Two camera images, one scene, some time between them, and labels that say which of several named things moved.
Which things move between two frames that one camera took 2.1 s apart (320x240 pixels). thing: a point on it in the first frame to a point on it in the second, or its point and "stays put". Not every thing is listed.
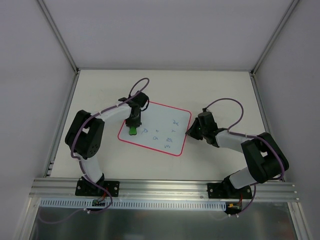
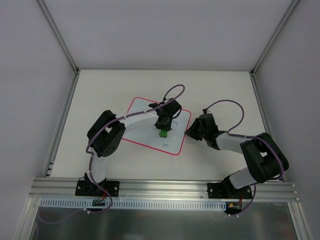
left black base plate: [86, 187] stays put
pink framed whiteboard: [163, 128] stays put
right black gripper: [196, 128] stays put
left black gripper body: [133, 122] to [163, 125]
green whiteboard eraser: [132, 130] to [163, 133]
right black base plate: [221, 191] stays put
